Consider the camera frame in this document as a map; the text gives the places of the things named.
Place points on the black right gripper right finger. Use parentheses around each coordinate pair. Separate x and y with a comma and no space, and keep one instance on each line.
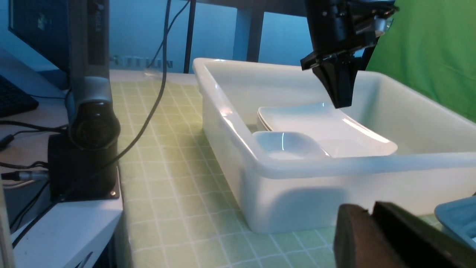
(418,244)

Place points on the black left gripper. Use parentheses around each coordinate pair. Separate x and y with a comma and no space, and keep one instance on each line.
(339,28)

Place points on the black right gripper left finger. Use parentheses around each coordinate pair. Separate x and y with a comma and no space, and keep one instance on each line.
(360,243)

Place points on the large white rice plate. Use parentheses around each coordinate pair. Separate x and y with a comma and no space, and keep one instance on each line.
(337,133)

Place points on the grey robot arm base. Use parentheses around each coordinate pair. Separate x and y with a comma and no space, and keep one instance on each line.
(82,161)

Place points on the teal plastic bin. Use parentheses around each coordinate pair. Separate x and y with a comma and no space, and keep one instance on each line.
(458,219)

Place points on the stack of white square plates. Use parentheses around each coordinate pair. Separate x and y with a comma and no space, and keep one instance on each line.
(261,124)

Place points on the large white plastic tub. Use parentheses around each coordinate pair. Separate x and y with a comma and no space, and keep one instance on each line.
(434,162)

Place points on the stack of white small bowls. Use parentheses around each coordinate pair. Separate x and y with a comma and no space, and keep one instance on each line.
(289,146)

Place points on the green backdrop cloth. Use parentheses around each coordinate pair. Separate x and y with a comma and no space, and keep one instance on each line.
(431,48)

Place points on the computer monitor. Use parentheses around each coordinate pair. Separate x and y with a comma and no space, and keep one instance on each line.
(43,26)

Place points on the black keyboard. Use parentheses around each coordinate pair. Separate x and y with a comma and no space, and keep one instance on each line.
(13,100)

